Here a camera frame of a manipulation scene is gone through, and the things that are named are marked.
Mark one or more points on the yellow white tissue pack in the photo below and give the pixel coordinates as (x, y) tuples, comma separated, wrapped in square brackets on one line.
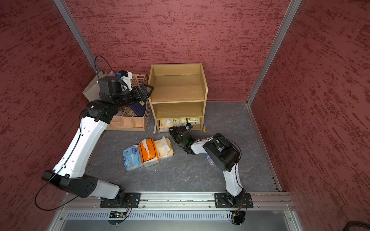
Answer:
[(165, 124)]

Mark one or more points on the beige paper folders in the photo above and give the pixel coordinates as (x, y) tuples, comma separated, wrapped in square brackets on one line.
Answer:
[(98, 86)]

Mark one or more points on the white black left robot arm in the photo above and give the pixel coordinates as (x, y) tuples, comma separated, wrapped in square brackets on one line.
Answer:
[(69, 173)]

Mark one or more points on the wooden lattice file organizer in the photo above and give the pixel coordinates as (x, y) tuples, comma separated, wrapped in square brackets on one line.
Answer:
[(126, 120)]

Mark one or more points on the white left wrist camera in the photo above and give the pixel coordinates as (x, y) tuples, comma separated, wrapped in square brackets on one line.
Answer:
[(125, 79)]

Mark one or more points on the orange tissue pack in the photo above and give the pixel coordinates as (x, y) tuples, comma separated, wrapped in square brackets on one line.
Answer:
[(148, 153)]

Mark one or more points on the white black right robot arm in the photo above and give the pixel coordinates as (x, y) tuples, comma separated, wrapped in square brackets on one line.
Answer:
[(224, 153)]

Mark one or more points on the dark blue book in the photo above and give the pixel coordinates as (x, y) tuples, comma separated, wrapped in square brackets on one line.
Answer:
[(139, 108)]

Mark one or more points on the red white marker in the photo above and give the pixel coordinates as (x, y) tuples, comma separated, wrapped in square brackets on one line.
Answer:
[(155, 130)]

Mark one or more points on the beige tissue pack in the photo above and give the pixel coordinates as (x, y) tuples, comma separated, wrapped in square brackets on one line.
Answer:
[(164, 148)]

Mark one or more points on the wooden shelf unit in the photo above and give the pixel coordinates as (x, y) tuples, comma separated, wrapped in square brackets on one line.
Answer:
[(180, 91)]

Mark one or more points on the purple tissue pack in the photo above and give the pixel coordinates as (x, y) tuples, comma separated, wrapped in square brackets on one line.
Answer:
[(210, 160)]

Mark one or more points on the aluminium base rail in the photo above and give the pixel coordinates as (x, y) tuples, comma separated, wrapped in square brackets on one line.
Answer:
[(184, 206)]

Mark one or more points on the blue tissue pack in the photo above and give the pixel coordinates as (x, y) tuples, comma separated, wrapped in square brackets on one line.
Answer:
[(132, 158)]

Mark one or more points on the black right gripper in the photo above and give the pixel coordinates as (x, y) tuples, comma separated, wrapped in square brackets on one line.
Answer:
[(174, 132)]

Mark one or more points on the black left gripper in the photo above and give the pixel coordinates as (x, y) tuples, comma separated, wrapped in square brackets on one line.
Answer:
[(146, 95)]

